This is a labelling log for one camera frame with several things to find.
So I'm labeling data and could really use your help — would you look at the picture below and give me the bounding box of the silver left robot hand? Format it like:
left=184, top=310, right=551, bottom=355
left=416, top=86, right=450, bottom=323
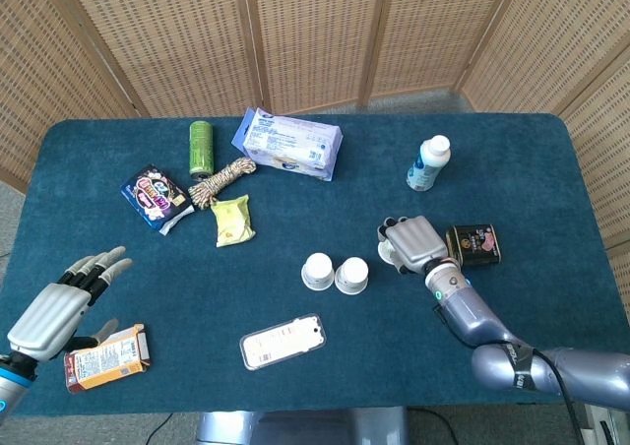
left=7, top=245, right=134, bottom=365

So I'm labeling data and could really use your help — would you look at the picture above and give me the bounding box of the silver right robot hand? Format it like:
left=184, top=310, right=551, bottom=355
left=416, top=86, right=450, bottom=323
left=376, top=216, right=450, bottom=275

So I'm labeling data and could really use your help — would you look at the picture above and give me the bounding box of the floral print white paper cup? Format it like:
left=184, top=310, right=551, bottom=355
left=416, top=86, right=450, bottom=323
left=334, top=256, right=370, bottom=296
left=300, top=252, right=337, bottom=291
left=377, top=237, right=405, bottom=270

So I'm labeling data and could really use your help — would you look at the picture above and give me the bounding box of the black and gold tin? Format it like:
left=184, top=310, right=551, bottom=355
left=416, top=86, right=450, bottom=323
left=445, top=223, right=503, bottom=269

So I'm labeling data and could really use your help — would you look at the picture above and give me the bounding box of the orange and brown carton box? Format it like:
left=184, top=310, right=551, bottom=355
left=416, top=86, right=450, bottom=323
left=63, top=323, right=152, bottom=395

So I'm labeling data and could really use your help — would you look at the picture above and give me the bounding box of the white milk drink bottle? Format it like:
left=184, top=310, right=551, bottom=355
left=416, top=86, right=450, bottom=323
left=406, top=135, right=452, bottom=192

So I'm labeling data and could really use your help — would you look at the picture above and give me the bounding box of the blue table cloth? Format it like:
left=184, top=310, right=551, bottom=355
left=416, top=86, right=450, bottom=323
left=0, top=113, right=630, bottom=416

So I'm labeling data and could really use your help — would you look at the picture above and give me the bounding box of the dark blue sanitary pad pack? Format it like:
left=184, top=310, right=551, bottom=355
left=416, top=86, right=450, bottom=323
left=120, top=163, right=196, bottom=236

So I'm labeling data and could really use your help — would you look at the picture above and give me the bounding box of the pale blue tissue pack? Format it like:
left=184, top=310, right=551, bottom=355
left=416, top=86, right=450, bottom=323
left=230, top=107, right=344, bottom=182

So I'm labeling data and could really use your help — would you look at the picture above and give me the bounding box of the clear plastic blister pack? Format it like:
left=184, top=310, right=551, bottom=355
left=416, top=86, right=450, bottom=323
left=239, top=313, right=328, bottom=372

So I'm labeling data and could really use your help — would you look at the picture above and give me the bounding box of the yellow-green snack packet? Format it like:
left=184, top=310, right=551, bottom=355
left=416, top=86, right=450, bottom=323
left=210, top=194, right=257, bottom=248

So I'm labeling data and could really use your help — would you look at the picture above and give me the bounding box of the grey robot torso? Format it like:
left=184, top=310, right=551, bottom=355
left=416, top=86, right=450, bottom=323
left=195, top=407, right=410, bottom=445

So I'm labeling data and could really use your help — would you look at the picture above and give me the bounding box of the green drink can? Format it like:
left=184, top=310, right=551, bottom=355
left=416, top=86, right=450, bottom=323
left=189, top=120, right=216, bottom=179

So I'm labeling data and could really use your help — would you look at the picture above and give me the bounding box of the woven bamboo folding screen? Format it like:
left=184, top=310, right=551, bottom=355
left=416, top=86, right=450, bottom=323
left=0, top=0, right=630, bottom=318

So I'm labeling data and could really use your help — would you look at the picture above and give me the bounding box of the black floor cable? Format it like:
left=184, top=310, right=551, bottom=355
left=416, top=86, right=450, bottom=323
left=410, top=408, right=460, bottom=445
left=146, top=412, right=174, bottom=445

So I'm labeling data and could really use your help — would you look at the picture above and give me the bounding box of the multicolour braided rope bundle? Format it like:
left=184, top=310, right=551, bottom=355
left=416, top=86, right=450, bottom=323
left=187, top=157, right=258, bottom=213

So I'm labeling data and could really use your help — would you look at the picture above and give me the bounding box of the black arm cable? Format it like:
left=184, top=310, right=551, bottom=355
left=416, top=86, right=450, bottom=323
left=531, top=347, right=587, bottom=445

